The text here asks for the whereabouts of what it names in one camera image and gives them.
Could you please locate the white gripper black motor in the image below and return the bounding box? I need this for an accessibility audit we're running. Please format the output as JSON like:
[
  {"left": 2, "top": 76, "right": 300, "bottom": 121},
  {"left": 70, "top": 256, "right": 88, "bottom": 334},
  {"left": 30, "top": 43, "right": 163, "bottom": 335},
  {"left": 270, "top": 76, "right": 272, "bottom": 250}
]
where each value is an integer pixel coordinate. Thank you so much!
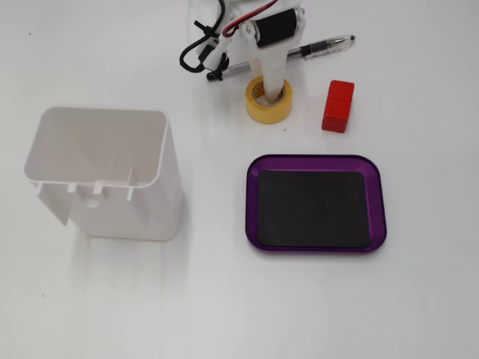
[{"left": 239, "top": 5, "right": 308, "bottom": 105}]

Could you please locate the purple metal tray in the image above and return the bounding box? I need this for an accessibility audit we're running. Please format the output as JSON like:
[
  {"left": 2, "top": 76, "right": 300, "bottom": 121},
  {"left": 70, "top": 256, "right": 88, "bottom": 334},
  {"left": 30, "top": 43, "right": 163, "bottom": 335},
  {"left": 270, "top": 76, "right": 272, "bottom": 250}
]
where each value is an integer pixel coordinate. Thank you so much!
[{"left": 245, "top": 153, "right": 388, "bottom": 256}]

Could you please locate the yellow tape roll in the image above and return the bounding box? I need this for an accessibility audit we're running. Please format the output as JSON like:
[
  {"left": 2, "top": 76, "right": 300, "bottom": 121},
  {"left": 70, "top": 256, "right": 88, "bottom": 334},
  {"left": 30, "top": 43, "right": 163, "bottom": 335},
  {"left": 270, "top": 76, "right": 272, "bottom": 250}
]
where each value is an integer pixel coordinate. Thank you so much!
[{"left": 245, "top": 74, "right": 293, "bottom": 125}]

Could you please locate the clear black ballpoint pen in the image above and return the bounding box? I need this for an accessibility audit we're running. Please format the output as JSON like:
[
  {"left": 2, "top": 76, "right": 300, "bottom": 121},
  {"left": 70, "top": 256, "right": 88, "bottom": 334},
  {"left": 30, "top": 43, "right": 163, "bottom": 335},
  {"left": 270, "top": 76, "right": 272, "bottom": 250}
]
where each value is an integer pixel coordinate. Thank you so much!
[{"left": 207, "top": 34, "right": 357, "bottom": 82}]

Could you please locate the red textured block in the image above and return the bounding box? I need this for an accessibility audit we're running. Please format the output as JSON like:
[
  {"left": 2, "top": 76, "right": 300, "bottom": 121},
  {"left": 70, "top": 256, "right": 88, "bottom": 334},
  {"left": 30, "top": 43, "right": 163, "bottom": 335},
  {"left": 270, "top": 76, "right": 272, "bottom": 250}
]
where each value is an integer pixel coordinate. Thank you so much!
[{"left": 321, "top": 79, "right": 356, "bottom": 133}]

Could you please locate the black cable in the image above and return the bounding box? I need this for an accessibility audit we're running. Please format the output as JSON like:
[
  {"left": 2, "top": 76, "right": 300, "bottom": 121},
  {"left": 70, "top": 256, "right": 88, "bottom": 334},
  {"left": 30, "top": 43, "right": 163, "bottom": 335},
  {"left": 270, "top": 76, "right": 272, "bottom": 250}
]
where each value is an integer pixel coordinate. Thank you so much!
[{"left": 179, "top": 0, "right": 230, "bottom": 82}]

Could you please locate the black tray mat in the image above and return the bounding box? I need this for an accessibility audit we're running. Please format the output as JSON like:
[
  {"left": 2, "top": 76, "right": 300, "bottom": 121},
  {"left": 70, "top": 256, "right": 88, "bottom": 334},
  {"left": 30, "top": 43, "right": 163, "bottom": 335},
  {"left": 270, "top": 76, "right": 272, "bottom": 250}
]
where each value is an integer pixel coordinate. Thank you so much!
[{"left": 256, "top": 170, "right": 371, "bottom": 248}]

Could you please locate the white plastic box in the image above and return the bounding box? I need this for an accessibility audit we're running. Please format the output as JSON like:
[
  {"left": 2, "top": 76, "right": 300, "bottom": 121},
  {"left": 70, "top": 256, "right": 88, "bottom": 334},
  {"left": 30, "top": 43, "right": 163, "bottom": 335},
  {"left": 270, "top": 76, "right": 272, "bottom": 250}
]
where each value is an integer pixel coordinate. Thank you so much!
[{"left": 23, "top": 105, "right": 185, "bottom": 243}]

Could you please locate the red white black wire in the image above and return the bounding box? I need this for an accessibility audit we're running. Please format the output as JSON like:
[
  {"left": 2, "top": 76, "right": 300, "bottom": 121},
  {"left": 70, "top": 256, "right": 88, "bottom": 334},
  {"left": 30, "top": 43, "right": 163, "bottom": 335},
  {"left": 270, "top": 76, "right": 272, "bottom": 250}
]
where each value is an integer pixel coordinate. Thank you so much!
[{"left": 221, "top": 0, "right": 280, "bottom": 39}]

